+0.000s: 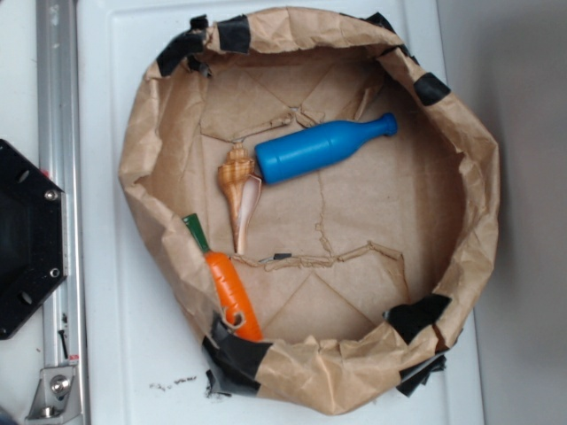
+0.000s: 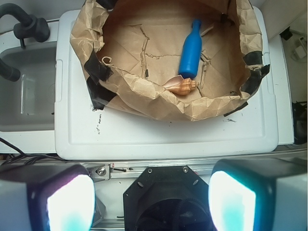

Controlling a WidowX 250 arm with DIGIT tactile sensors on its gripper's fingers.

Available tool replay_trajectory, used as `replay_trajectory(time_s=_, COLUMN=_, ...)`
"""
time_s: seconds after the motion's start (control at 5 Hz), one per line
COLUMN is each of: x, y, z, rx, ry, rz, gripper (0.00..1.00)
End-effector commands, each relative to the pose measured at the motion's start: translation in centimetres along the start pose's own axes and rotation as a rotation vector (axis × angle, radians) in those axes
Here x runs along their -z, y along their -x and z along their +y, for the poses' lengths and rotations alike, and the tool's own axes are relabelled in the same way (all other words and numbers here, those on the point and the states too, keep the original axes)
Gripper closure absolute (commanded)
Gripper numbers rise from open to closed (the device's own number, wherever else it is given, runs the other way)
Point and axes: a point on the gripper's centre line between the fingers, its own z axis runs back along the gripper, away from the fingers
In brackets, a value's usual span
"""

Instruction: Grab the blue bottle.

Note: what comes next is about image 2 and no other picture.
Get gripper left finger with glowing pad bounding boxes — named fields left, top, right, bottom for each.
left=0, top=164, right=95, bottom=231

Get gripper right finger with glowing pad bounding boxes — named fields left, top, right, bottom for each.
left=208, top=157, right=308, bottom=231

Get blue plastic bottle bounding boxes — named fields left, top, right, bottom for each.
left=179, top=19, right=202, bottom=79

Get white plastic bin lid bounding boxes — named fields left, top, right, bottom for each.
left=54, top=10, right=279, bottom=162

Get black object at right edge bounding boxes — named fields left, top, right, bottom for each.
left=292, top=101, right=308, bottom=145

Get grey toy sink basin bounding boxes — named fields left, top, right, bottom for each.
left=0, top=42, right=56, bottom=132

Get orange conch shell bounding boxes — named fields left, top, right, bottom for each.
left=162, top=75, right=199, bottom=95

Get crumpled brown paper bag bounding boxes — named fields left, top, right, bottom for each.
left=70, top=0, right=270, bottom=121

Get dark grey toy faucet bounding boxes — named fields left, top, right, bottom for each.
left=0, top=3, right=50, bottom=82

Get aluminium rail with bracket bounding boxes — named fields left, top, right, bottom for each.
left=82, top=159, right=216, bottom=181

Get black cables at left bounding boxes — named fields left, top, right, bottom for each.
left=0, top=137, right=65, bottom=167

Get black octagonal mount plate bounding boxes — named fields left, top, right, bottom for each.
left=123, top=166, right=215, bottom=231

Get white charger and cable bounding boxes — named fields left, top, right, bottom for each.
left=290, top=36, right=308, bottom=61

